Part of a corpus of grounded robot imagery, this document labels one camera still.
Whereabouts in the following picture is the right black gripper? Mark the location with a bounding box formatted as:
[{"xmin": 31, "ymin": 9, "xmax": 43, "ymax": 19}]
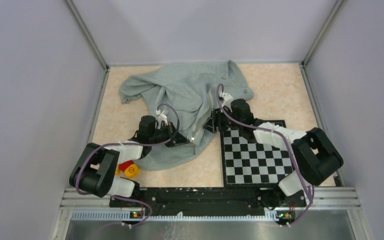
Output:
[{"xmin": 203, "ymin": 105, "xmax": 243, "ymax": 134}]

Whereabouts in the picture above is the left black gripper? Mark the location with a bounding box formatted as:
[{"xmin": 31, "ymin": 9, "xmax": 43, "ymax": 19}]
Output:
[{"xmin": 149, "ymin": 121, "xmax": 190, "ymax": 148}]

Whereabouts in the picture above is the grey zip-up jacket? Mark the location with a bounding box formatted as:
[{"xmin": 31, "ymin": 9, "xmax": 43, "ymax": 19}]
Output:
[{"xmin": 118, "ymin": 60, "xmax": 254, "ymax": 171}]

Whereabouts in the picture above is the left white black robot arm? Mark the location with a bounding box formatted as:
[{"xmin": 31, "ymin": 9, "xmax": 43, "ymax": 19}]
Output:
[{"xmin": 69, "ymin": 114, "xmax": 190, "ymax": 207}]

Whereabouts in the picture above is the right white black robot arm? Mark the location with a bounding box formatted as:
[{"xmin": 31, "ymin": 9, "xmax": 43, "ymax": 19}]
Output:
[{"xmin": 204, "ymin": 99, "xmax": 344, "ymax": 209}]

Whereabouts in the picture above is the black white checkerboard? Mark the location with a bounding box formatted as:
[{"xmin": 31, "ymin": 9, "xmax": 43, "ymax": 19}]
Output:
[{"xmin": 220, "ymin": 127, "xmax": 294, "ymax": 188}]

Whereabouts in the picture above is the red yellow toy button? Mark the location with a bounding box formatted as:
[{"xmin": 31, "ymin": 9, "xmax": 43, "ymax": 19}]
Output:
[{"xmin": 115, "ymin": 160, "xmax": 140, "ymax": 178}]

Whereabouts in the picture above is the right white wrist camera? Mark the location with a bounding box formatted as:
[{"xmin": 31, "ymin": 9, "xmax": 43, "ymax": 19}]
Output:
[{"xmin": 219, "ymin": 92, "xmax": 234, "ymax": 109}]

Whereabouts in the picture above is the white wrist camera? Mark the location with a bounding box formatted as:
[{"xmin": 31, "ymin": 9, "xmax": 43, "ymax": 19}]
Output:
[
  {"xmin": 155, "ymin": 109, "xmax": 168, "ymax": 125},
  {"xmin": 219, "ymin": 92, "xmax": 234, "ymax": 109}
]

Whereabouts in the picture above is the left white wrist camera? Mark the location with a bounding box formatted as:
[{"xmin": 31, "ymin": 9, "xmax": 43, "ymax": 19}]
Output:
[{"xmin": 155, "ymin": 109, "xmax": 168, "ymax": 125}]

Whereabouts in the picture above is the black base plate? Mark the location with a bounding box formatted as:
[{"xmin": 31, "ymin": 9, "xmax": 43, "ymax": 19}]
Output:
[{"xmin": 109, "ymin": 186, "xmax": 307, "ymax": 217}]

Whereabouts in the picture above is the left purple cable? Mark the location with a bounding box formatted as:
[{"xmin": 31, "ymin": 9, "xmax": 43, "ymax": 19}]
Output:
[{"xmin": 75, "ymin": 102, "xmax": 181, "ymax": 229}]

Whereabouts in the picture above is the aluminium frame rail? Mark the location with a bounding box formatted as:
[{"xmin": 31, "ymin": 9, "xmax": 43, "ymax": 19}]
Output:
[{"xmin": 51, "ymin": 187, "xmax": 373, "ymax": 240}]

